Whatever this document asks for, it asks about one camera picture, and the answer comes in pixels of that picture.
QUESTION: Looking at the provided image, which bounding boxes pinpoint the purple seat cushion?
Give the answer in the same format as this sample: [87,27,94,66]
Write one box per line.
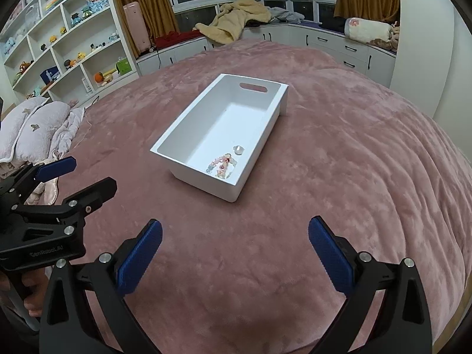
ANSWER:
[299,20,347,35]

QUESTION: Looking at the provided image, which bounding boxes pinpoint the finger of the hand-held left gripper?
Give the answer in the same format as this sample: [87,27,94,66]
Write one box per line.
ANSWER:
[61,177,118,216]
[7,157,77,194]

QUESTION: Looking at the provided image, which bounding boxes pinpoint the white plastic storage box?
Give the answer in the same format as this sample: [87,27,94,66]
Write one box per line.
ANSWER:
[149,74,289,203]

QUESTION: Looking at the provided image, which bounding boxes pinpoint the pink fleece blanket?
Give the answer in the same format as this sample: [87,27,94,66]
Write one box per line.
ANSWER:
[44,38,466,354]

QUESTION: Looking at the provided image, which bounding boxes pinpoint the yellow blanket on window seat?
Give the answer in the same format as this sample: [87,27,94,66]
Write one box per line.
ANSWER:
[195,0,271,45]

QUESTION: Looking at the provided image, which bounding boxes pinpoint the person's left hand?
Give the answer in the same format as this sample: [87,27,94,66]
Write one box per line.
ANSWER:
[21,267,51,315]

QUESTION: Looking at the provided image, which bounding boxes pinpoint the rolled floral blanket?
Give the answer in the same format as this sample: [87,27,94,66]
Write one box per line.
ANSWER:
[345,17,393,47]

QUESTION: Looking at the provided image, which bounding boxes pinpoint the brown plush toy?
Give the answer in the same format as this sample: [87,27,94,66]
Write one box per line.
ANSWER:
[389,20,401,50]

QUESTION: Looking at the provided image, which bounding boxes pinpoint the white shelf unit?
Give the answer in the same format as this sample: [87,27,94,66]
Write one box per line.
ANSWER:
[0,0,141,109]

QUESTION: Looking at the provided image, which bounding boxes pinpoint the pink suitcase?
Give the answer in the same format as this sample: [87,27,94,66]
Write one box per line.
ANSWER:
[122,2,153,58]

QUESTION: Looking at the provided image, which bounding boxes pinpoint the white quilted comforter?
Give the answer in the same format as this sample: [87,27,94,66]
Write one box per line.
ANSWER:
[0,98,86,207]

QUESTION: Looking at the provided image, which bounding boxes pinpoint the grey blue clothes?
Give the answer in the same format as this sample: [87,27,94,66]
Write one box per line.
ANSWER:
[267,6,306,24]

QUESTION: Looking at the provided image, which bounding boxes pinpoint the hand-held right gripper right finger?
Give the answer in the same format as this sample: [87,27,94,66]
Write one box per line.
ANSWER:
[308,216,433,354]

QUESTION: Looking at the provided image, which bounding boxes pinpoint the colourful bead bracelet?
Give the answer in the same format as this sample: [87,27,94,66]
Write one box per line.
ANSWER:
[205,154,240,180]

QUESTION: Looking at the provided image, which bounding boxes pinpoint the white window seat cabinet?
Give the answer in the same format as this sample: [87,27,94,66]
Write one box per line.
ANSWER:
[136,22,397,89]

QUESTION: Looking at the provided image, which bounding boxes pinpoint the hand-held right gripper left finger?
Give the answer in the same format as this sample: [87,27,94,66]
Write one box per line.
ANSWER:
[39,219,163,354]

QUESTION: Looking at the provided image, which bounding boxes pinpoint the blue box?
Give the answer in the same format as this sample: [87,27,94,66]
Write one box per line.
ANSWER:
[40,66,61,84]

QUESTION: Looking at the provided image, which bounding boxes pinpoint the red cloth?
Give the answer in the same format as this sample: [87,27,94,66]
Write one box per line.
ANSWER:
[153,30,203,48]

